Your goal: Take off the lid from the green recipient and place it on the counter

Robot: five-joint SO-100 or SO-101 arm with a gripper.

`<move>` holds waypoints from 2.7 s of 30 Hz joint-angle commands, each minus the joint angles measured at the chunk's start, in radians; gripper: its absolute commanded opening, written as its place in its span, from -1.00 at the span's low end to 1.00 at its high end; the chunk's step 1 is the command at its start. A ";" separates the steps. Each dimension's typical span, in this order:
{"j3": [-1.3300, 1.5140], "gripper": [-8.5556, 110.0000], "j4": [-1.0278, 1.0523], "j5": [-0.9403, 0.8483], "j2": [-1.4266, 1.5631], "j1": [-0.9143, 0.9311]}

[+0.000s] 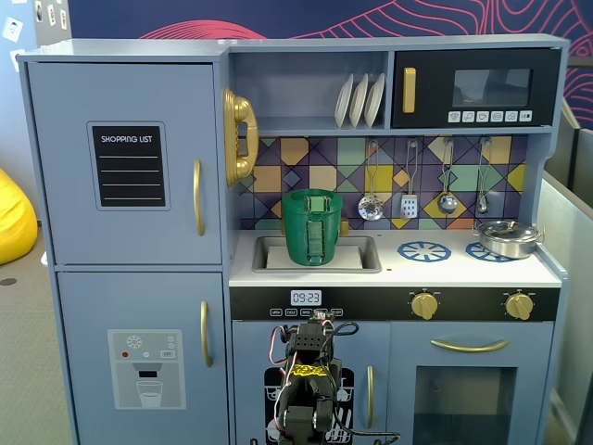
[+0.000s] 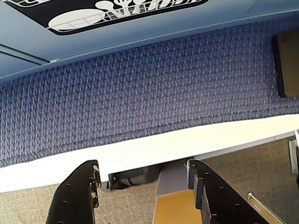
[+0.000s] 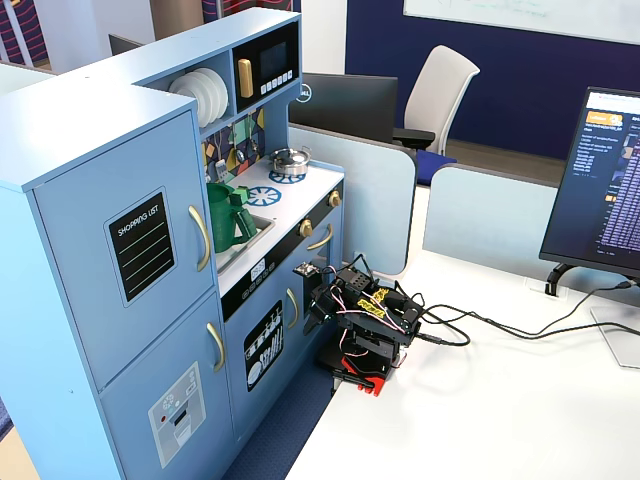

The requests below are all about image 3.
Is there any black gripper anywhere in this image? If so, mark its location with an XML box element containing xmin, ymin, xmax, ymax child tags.
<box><xmin>302</xmin><ymin>280</ymin><xmax>347</xmax><ymax>337</ymax></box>

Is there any green pitcher lid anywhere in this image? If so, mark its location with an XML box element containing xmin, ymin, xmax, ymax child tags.
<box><xmin>206</xmin><ymin>181</ymin><xmax>252</xmax><ymax>208</ymax></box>

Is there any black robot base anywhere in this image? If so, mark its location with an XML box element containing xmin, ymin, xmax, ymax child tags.
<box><xmin>314</xmin><ymin>332</ymin><xmax>407</xmax><ymax>376</ymax></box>

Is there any steel pot lid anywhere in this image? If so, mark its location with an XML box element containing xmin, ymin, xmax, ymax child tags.
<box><xmin>272</xmin><ymin>148</ymin><xmax>307</xmax><ymax>166</ymax></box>

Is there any red table clamp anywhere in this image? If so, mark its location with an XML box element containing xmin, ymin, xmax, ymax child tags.
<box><xmin>333</xmin><ymin>355</ymin><xmax>387</xmax><ymax>398</ymax></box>

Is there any blue oven door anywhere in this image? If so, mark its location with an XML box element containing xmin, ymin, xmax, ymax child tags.
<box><xmin>298</xmin><ymin>208</ymin><xmax>344</xmax><ymax>321</ymax></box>

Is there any grey toy sink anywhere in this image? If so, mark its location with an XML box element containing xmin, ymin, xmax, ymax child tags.
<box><xmin>215</xmin><ymin>212</ymin><xmax>277</xmax><ymax>275</ymax></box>

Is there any blue dishwasher door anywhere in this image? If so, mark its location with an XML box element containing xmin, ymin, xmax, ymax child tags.
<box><xmin>223</xmin><ymin>272</ymin><xmax>304</xmax><ymax>444</ymax></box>

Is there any green plastic pitcher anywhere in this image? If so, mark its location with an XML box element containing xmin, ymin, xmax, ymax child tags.
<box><xmin>206</xmin><ymin>191</ymin><xmax>259</xmax><ymax>254</ymax></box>

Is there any pale blue desk divider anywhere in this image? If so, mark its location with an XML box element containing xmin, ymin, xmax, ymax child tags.
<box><xmin>422</xmin><ymin>163</ymin><xmax>560</xmax><ymax>271</ymax></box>
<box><xmin>0</xmin><ymin>60</ymin><xmax>59</xmax><ymax>99</ymax></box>
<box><xmin>288</xmin><ymin>123</ymin><xmax>418</xmax><ymax>276</ymax></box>

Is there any steel toy pot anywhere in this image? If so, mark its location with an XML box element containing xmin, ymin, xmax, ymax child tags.
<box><xmin>268</xmin><ymin>145</ymin><xmax>314</xmax><ymax>177</ymax></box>

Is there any steel slotted spatula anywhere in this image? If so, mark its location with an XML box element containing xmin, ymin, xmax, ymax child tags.
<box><xmin>215</xmin><ymin>132</ymin><xmax>232</xmax><ymax>182</ymax></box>

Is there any steel toy ladle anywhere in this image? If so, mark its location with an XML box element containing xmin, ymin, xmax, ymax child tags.
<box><xmin>233</xmin><ymin>119</ymin><xmax>249</xmax><ymax>164</ymax></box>

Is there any shopping list chalkboard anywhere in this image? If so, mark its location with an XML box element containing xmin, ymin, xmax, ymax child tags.
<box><xmin>103</xmin><ymin>186</ymin><xmax>180</xmax><ymax>309</ymax></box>

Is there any blue freezer door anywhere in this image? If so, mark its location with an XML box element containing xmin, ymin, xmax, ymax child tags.
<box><xmin>98</xmin><ymin>292</ymin><xmax>236</xmax><ymax>480</ymax></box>

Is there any blue upholstered seat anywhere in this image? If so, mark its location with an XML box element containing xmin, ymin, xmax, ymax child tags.
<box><xmin>414</xmin><ymin>149</ymin><xmax>459</xmax><ymax>186</ymax></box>

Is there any black Dell monitor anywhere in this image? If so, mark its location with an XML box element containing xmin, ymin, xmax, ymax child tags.
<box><xmin>288</xmin><ymin>72</ymin><xmax>400</xmax><ymax>146</ymax></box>

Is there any blue fridge door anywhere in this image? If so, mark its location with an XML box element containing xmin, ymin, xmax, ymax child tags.
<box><xmin>32</xmin><ymin>109</ymin><xmax>220</xmax><ymax>391</ymax></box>

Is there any white toy plate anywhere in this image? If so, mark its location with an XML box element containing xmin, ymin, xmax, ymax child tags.
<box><xmin>204</xmin><ymin>66</ymin><xmax>230</xmax><ymax>120</ymax></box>
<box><xmin>168</xmin><ymin>74</ymin><xmax>210</xmax><ymax>127</ymax></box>
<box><xmin>192</xmin><ymin>69</ymin><xmax>222</xmax><ymax>124</ymax></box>

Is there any white office chair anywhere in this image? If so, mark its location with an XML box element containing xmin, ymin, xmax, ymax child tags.
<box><xmin>392</xmin><ymin>44</ymin><xmax>481</xmax><ymax>157</ymax></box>

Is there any black microwave door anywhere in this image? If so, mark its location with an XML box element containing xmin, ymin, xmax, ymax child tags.
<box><xmin>232</xmin><ymin>22</ymin><xmax>300</xmax><ymax>115</ymax></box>

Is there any silver monitor stand base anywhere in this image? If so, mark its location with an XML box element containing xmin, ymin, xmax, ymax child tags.
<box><xmin>589</xmin><ymin>304</ymin><xmax>640</xmax><ymax>370</ymax></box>

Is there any black computer monitor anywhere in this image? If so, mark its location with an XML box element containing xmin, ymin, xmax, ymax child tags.
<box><xmin>538</xmin><ymin>86</ymin><xmax>640</xmax><ymax>279</ymax></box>

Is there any blue toy kitchen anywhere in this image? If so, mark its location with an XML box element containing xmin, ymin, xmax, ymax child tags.
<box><xmin>0</xmin><ymin>8</ymin><xmax>346</xmax><ymax>480</ymax></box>

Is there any dark monitor back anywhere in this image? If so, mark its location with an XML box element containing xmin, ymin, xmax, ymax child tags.
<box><xmin>108</xmin><ymin>33</ymin><xmax>144</xmax><ymax>57</ymax></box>

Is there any gold dishwasher handle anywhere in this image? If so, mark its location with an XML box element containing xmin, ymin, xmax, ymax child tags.
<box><xmin>285</xmin><ymin>287</ymin><xmax>300</xmax><ymax>330</ymax></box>

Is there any gold oven handle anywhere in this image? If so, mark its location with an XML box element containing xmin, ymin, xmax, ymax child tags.
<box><xmin>306</xmin><ymin>223</ymin><xmax>334</xmax><ymax>251</ymax></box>

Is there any gold freezer handle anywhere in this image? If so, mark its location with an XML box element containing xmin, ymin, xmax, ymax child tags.
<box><xmin>206</xmin><ymin>321</ymin><xmax>227</xmax><ymax>373</ymax></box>

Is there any gold fridge handle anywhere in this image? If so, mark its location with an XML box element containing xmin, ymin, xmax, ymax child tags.
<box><xmin>188</xmin><ymin>204</ymin><xmax>212</xmax><ymax>274</ymax></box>

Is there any white desk cable port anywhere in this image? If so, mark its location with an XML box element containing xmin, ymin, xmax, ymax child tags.
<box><xmin>523</xmin><ymin>277</ymin><xmax>570</xmax><ymax>301</ymax></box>

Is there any gold microwave handle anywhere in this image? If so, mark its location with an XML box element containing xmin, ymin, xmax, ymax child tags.
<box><xmin>236</xmin><ymin>58</ymin><xmax>254</xmax><ymax>99</ymax></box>

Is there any long black cable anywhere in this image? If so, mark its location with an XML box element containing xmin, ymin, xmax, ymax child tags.
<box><xmin>414</xmin><ymin>304</ymin><xmax>640</xmax><ymax>349</ymax></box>

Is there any black cable with plug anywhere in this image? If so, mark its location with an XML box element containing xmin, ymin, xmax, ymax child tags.
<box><xmin>419</xmin><ymin>279</ymin><xmax>636</xmax><ymax>346</ymax></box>

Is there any white wall whiteboard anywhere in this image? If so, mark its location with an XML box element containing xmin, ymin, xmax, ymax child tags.
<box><xmin>402</xmin><ymin>0</ymin><xmax>640</xmax><ymax>47</ymax></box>

